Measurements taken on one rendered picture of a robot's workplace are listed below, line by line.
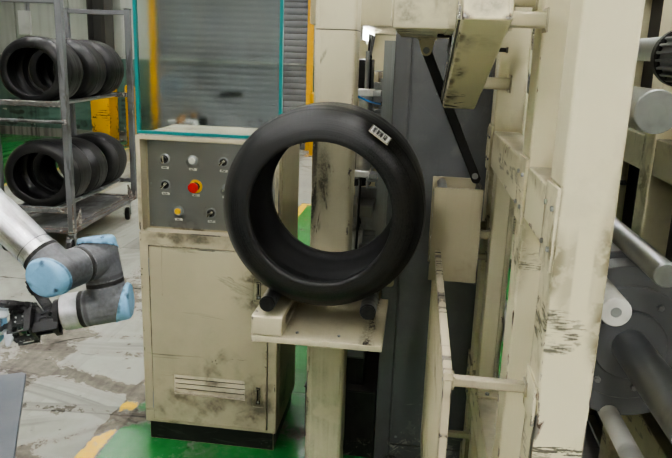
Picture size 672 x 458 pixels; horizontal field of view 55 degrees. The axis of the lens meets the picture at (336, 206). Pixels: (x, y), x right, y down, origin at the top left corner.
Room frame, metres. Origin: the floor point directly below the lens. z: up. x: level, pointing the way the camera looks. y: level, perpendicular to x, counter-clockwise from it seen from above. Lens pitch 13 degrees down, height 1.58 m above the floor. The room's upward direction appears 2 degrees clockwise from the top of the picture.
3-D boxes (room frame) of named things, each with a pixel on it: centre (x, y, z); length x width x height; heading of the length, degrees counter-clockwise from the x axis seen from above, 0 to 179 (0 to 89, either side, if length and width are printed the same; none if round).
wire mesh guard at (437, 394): (1.56, -0.28, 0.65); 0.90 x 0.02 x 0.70; 173
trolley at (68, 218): (5.36, 2.25, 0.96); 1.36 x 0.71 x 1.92; 172
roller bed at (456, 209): (2.00, -0.38, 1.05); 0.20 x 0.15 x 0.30; 173
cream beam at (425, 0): (1.67, -0.26, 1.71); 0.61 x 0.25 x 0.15; 173
